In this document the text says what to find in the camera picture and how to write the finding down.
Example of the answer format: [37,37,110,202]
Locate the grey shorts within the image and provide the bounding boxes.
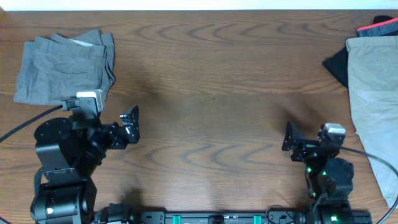
[14,29,116,105]

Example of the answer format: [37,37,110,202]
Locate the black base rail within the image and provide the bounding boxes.
[92,204,373,224]

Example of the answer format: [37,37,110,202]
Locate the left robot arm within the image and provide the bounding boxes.
[30,105,140,223]

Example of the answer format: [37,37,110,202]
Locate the dark grey red-trimmed garment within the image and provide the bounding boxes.
[356,16,397,37]

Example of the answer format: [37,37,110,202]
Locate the right black camera cable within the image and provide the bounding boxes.
[340,146,398,224]

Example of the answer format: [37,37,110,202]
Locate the black garment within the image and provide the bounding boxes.
[322,47,349,88]

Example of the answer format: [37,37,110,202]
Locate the khaki folded shorts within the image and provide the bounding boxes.
[345,35,398,208]

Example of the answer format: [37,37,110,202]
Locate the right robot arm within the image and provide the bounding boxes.
[282,121,354,223]

